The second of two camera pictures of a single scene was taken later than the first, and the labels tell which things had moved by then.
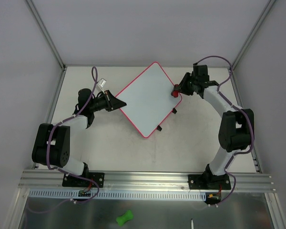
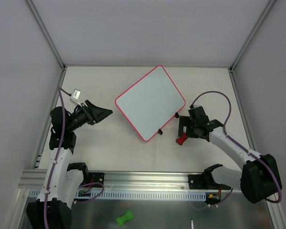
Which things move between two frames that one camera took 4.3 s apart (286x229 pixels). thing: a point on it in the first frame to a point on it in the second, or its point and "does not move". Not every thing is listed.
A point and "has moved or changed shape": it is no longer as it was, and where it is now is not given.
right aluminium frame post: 268,6 does not move
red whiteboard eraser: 175,93 to 181,140
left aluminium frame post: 45,34 does not move
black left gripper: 109,100 to 88,114
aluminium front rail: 143,181 does not move
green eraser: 127,215 does not move
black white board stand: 174,111 to 177,115
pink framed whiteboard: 149,99 has moved or changed shape
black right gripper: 188,84 to 183,126
